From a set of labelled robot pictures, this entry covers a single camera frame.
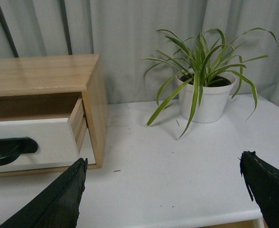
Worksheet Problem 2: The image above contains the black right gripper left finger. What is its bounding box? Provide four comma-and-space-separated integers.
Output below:
0, 158, 88, 228

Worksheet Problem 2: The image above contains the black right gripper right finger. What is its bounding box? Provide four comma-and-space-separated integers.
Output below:
240, 151, 279, 228

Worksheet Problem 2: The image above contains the wooden drawer cabinet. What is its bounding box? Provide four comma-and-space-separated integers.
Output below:
0, 54, 108, 177

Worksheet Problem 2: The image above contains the white front wooden drawer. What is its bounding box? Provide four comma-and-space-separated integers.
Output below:
0, 95, 87, 173

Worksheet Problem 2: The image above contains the black drawer handle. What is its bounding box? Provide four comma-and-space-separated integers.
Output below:
0, 137, 38, 166

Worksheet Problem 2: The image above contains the grey curtain backdrop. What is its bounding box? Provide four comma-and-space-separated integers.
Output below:
0, 0, 279, 106

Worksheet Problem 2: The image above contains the white plant pot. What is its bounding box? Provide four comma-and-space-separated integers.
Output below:
178, 72, 237, 123

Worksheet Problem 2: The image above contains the green spider plant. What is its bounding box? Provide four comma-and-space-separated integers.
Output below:
147, 27, 276, 132

